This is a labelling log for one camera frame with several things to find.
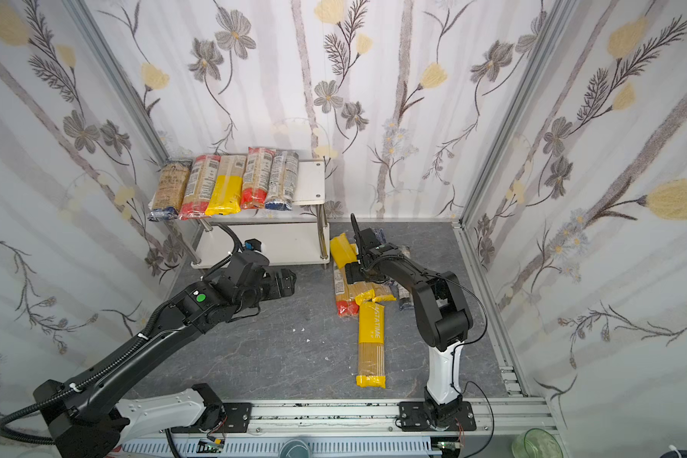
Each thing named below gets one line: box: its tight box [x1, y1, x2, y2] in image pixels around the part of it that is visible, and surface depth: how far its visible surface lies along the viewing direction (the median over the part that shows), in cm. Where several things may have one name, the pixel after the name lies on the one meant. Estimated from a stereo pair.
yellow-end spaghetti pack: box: [205, 154, 247, 216], surface depth 79 cm
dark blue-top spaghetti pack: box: [146, 158, 193, 222], surface depth 79 cm
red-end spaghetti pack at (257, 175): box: [240, 146, 276, 210], surface depth 81 cm
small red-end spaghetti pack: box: [333, 267, 368, 318], surface depth 96 cm
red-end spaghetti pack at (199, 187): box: [178, 154, 222, 221], surface depth 78 cm
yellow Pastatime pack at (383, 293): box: [372, 282, 397, 304], surface depth 98 cm
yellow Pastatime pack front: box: [355, 300, 387, 390], surface depth 86 cm
